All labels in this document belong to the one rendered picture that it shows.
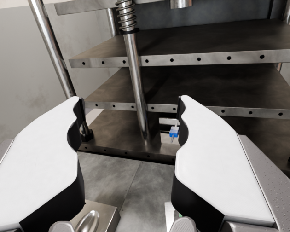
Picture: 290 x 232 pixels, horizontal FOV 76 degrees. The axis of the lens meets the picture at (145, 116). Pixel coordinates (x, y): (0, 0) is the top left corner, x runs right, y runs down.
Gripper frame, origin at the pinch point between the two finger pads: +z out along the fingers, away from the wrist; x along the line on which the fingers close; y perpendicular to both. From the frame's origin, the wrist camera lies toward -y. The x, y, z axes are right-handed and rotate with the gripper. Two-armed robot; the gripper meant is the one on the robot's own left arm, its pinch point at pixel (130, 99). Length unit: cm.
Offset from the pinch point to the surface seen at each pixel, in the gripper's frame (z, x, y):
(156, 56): 73, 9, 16
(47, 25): 85, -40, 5
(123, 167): 56, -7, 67
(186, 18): 147, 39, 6
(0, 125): 154, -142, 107
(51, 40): 84, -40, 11
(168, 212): 24, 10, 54
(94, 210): 30, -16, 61
